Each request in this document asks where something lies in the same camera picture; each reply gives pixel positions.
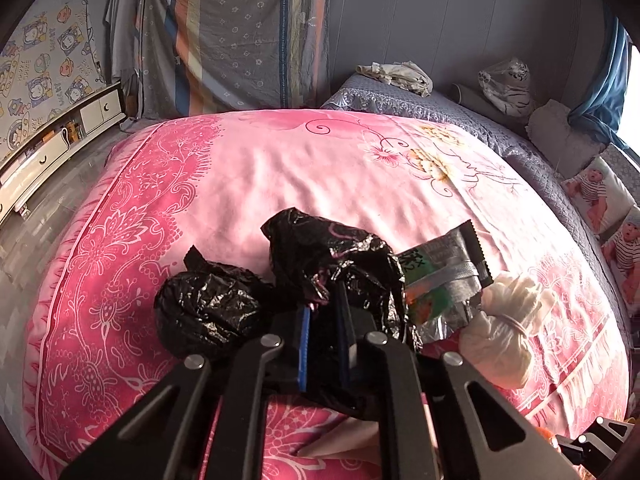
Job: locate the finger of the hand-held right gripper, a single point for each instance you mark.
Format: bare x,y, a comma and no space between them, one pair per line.
597,442

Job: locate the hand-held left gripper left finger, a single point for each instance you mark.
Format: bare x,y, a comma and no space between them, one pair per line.
302,350

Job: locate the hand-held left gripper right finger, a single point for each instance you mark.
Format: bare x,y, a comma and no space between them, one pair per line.
343,342

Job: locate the orange object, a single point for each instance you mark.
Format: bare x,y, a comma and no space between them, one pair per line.
550,442

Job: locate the balled black plastic bag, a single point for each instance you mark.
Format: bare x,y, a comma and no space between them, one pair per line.
210,305

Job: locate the silver green snack wrapper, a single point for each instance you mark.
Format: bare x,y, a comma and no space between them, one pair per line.
445,285

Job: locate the white tied bundle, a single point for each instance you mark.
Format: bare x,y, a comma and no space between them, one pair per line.
495,350

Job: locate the pink floral blanket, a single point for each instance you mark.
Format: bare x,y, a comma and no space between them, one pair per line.
300,170

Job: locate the baby print pillow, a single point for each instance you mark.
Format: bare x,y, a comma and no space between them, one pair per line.
595,195
625,255

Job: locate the cream crumpled cloth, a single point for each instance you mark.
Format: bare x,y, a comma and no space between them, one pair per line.
400,75

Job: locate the grey bolster cushion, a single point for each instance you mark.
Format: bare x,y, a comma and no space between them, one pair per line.
470,95

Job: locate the white pillow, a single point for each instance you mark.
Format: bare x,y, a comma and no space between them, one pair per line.
560,135

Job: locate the white tiger plush toy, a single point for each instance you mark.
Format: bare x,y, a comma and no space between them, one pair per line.
510,90

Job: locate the white low cabinet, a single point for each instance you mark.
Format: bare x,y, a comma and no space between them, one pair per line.
95,110

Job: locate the striped hanging bed sheet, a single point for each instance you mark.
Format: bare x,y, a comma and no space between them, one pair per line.
235,35

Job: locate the blue curtain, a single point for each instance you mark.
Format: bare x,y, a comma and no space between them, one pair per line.
605,95

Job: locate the grey hanging garment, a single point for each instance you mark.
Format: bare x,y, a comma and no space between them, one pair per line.
122,25

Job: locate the cartoon printed wall poster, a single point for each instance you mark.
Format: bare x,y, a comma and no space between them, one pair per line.
40,60

